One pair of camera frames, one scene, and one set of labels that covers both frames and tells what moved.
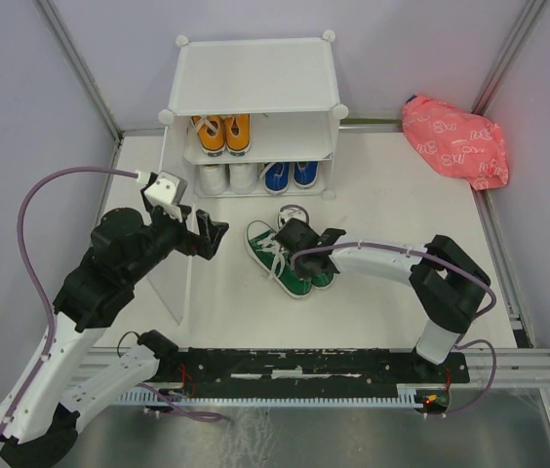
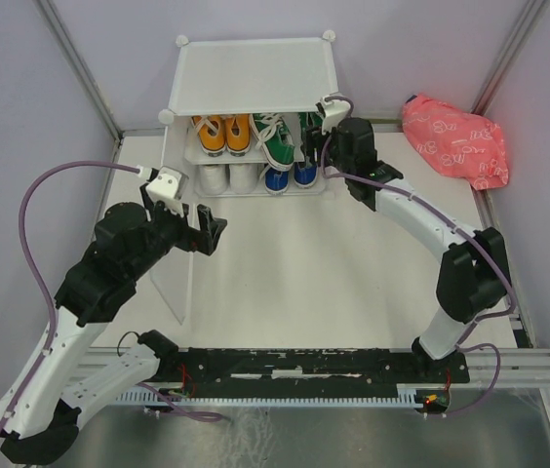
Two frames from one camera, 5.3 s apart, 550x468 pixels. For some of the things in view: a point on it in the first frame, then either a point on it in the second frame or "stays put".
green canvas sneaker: x=275 y=258 -> x=273 y=139
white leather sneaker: x=243 y=177 stays put
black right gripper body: x=303 y=271 -> x=338 y=163
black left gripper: x=209 y=239 stays put
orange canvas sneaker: x=237 y=134 stays put
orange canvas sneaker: x=211 y=131 stays put
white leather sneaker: x=213 y=178 stays put
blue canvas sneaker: x=305 y=173 stays put
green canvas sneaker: x=301 y=214 -> x=308 y=121
